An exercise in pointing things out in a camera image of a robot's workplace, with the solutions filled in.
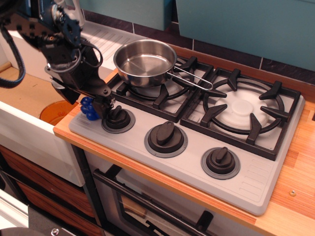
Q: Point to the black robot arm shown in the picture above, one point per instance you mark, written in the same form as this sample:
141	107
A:
71	59

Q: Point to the black middle stove knob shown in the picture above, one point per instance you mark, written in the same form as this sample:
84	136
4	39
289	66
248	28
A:
166	140

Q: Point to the black left burner grate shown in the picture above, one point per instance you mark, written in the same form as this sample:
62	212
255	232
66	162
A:
170	100

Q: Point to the black right stove knob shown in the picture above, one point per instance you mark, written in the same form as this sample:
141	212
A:
220	163

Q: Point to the black burner grate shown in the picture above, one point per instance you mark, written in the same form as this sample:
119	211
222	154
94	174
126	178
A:
170	100
253	115

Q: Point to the black right burner grate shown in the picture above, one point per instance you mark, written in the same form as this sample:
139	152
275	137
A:
253	115

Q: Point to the grey toy stove top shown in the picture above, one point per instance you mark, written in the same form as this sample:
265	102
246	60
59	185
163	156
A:
250	190

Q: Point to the black left stove knob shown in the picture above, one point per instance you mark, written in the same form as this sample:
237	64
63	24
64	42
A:
118	121

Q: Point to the grey toy faucet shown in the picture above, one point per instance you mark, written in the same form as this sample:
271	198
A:
73	11

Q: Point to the black stove knob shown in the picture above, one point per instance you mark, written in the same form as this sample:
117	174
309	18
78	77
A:
220	163
166	140
118	121

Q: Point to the oven door with handle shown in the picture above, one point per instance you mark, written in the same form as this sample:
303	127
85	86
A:
142	208

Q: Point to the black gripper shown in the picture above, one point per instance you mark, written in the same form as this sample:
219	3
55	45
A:
81	76

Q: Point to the stainless steel pan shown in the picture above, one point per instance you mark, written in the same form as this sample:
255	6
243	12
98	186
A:
150	63

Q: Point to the wooden drawer fronts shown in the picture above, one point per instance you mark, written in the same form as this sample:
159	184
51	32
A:
50	194

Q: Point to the white toy sink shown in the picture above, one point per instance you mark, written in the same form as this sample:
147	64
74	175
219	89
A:
21	129

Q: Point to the blue toy blueberry cluster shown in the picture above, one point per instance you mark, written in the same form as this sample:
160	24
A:
87	109

